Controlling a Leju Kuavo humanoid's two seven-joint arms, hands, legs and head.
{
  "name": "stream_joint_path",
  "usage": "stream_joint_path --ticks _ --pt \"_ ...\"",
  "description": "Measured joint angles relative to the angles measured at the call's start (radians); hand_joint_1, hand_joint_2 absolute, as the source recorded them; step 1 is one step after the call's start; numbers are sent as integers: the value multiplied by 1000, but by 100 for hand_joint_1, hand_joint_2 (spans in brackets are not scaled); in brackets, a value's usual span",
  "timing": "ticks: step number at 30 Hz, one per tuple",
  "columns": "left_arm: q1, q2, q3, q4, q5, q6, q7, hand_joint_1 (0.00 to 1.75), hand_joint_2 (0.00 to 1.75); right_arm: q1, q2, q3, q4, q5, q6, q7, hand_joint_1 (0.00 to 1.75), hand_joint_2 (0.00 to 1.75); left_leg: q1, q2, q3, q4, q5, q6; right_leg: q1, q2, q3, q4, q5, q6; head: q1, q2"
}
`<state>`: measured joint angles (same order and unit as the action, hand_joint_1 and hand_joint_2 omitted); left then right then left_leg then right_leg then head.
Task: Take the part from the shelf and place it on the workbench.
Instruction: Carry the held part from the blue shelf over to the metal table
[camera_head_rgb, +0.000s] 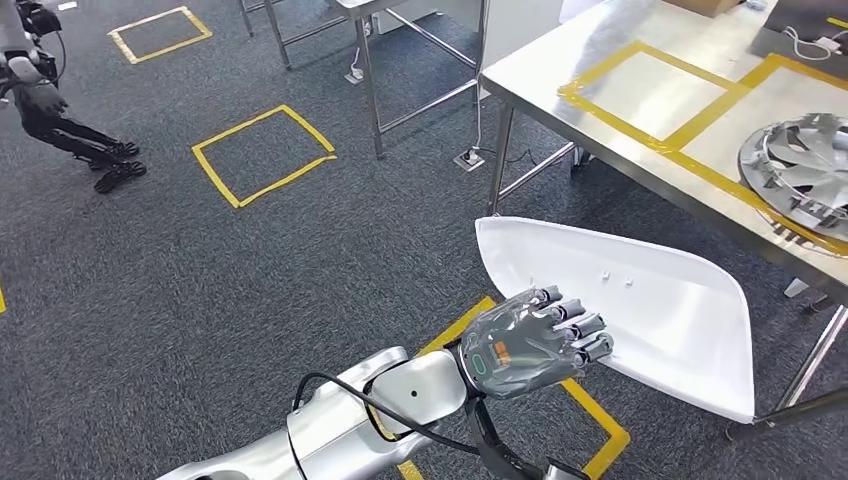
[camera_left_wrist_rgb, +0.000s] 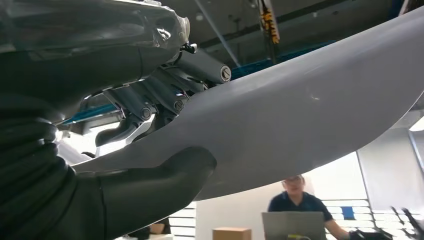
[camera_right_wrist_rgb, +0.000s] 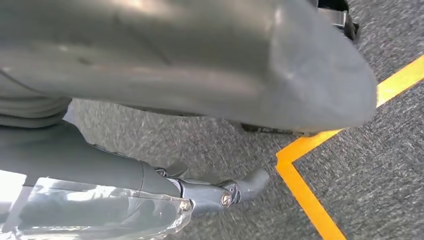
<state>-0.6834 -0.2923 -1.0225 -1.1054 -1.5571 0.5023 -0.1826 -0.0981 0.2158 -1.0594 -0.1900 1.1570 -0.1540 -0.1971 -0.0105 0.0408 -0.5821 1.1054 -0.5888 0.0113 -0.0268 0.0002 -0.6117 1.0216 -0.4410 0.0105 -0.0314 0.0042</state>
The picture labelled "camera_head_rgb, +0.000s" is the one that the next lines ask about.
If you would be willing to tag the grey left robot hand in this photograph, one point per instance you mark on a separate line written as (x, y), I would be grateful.
(523, 351)

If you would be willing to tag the white plastic part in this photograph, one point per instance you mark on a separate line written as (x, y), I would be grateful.
(662, 318)

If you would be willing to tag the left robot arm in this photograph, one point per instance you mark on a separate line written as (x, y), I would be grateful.
(344, 437)

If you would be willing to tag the steel workbench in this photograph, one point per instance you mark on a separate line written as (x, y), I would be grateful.
(543, 73)

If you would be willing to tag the floor power socket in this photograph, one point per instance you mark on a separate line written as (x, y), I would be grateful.
(469, 160)

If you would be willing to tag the silver wheel cover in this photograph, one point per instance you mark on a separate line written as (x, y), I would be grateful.
(755, 162)

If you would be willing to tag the yellow tape grid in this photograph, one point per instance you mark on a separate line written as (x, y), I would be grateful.
(705, 112)

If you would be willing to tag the white power plug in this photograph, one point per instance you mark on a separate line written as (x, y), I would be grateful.
(353, 76)

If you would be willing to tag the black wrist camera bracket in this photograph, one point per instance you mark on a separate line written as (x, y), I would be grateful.
(493, 444)

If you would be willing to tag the steel frame table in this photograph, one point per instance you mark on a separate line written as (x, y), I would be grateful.
(366, 66)

